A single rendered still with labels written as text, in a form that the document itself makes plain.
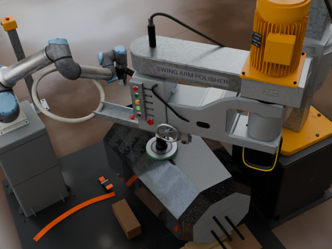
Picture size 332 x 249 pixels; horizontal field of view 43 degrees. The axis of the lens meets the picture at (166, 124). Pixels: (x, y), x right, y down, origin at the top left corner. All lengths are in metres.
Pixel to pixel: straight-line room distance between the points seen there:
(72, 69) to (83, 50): 2.85
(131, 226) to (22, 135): 1.08
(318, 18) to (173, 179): 1.35
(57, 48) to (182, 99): 0.83
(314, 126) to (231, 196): 0.88
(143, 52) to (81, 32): 3.62
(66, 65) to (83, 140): 1.73
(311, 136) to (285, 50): 1.35
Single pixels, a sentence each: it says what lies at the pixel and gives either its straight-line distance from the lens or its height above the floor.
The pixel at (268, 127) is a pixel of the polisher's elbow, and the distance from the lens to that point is 2.38.
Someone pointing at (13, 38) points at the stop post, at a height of 0.90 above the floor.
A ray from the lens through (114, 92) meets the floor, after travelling 4.80.
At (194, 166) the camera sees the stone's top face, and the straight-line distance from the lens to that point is 2.86.
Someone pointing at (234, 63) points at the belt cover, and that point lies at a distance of 2.24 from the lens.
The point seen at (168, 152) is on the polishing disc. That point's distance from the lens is 2.87.
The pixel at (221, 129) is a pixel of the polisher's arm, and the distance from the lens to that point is 2.47.
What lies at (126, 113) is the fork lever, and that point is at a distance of 2.89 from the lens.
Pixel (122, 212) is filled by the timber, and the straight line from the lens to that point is 3.52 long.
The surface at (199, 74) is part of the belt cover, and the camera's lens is 2.24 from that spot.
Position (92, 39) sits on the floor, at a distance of 5.74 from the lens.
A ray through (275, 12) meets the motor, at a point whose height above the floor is 2.07.
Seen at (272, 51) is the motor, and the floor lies 1.91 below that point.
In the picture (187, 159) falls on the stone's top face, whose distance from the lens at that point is 2.90.
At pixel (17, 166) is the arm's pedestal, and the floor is 0.61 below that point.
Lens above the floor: 3.02
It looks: 44 degrees down
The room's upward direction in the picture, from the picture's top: 4 degrees counter-clockwise
